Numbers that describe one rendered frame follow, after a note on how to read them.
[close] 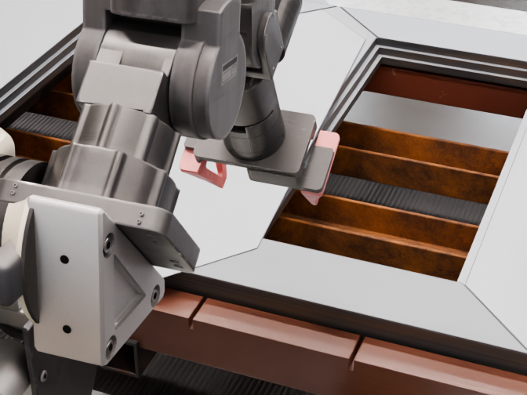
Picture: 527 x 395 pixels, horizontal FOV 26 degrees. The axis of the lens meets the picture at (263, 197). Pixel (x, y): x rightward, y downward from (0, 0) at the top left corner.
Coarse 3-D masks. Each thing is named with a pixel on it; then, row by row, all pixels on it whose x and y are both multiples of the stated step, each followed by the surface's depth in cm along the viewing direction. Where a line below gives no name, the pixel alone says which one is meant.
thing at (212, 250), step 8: (200, 240) 130; (208, 240) 130; (216, 240) 130; (200, 248) 128; (208, 248) 128; (216, 248) 128; (224, 248) 128; (232, 248) 128; (240, 248) 128; (248, 248) 128; (200, 256) 127; (208, 256) 127; (216, 256) 127; (224, 256) 127; (200, 264) 126
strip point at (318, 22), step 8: (304, 16) 181; (312, 16) 181; (320, 16) 181; (328, 16) 181; (296, 24) 178; (304, 24) 178; (312, 24) 178; (320, 24) 178; (328, 24) 178; (336, 24) 178; (344, 24) 178; (312, 32) 176; (320, 32) 176; (328, 32) 176; (336, 32) 176; (344, 32) 176; (352, 32) 176
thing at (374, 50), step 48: (384, 48) 174; (432, 48) 172; (0, 96) 161; (336, 96) 160; (288, 192) 143; (480, 240) 132; (192, 288) 126; (240, 288) 123; (384, 336) 119; (432, 336) 117
